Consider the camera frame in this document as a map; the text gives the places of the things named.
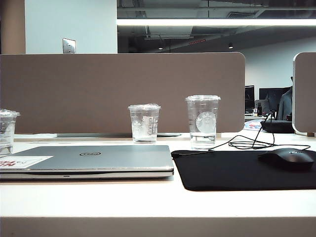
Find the wide brown desk divider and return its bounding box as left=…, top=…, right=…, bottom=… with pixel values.
left=0, top=51, right=246, bottom=135

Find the narrow brown desk divider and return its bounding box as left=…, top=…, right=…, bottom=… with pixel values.
left=292, top=51, right=316, bottom=134

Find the grey jacket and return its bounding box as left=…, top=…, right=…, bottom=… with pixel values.
left=276, top=85, right=294, bottom=121

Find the short clear lidded plastic cup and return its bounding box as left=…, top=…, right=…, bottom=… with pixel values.
left=0, top=108, right=21, bottom=156

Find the black computer mouse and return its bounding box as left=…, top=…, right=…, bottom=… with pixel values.
left=257, top=147, right=315, bottom=171

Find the tall clear Starbucks cup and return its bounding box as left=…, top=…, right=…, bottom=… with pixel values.
left=185, top=94, right=222, bottom=151

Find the long ceiling light strip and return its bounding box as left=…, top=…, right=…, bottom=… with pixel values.
left=116, top=18, right=316, bottom=27

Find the silver Dell laptop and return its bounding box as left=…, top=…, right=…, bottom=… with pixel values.
left=0, top=144, right=175, bottom=180

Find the metal wall switch plate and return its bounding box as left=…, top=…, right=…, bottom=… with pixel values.
left=62, top=38, right=76, bottom=54

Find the short clear cup white label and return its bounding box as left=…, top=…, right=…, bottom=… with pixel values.
left=127, top=103, right=162, bottom=143

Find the black zippered case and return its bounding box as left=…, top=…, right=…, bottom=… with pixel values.
left=260, top=118, right=295, bottom=134

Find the thin black mouse cable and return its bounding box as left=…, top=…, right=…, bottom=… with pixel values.
left=176, top=110, right=312, bottom=156

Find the black mouse pad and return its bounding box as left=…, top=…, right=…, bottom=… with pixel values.
left=170, top=148, right=316, bottom=192

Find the slim black computer monitor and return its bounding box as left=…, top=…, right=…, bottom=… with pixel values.
left=244, top=85, right=255, bottom=110

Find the blue printed plastic bag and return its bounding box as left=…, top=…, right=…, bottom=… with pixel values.
left=244, top=119, right=266, bottom=131

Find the wide black computer monitor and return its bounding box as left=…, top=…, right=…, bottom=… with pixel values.
left=258, top=87, right=284, bottom=115

